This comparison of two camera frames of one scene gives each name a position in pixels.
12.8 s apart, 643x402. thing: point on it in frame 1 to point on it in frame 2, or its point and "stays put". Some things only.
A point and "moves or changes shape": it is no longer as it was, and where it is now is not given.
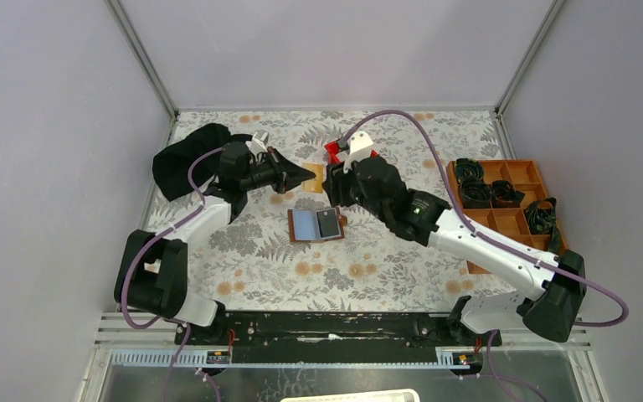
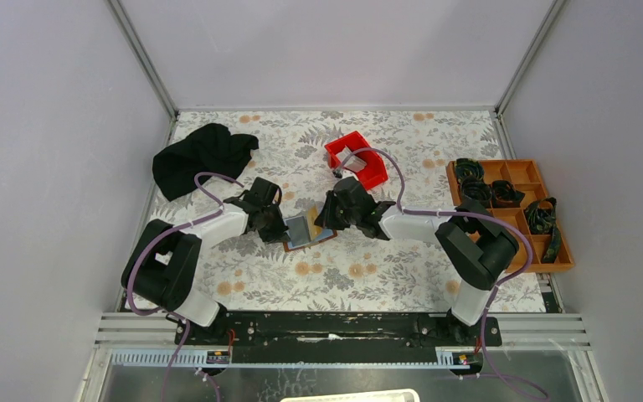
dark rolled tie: (475, 193) stays put
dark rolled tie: (505, 194) stays put
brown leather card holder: (304, 225) to (327, 234)
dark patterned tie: (541, 217) stays put
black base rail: (328, 337) stays put
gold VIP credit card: (316, 184) to (315, 231)
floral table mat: (289, 251) stays put
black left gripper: (290, 174) to (280, 234)
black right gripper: (336, 181) to (326, 219)
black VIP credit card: (327, 222) moves or changes shape
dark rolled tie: (465, 167) stays put
